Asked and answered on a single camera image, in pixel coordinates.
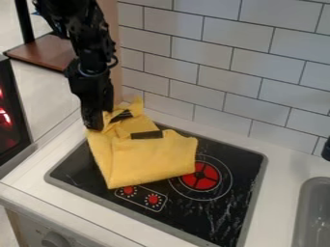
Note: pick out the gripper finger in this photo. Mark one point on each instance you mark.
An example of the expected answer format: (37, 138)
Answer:
(92, 119)

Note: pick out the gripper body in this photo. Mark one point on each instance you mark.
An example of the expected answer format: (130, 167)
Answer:
(91, 88)

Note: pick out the yellow cloth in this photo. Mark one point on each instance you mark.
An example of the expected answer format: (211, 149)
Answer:
(144, 151)

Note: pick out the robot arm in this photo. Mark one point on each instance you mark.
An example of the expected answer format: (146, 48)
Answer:
(81, 29)

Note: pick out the toy stove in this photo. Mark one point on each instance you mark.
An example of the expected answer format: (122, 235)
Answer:
(172, 189)

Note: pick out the black tap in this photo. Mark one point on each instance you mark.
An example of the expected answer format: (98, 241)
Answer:
(326, 148)

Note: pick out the toy sink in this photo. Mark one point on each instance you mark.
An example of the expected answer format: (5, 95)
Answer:
(312, 214)

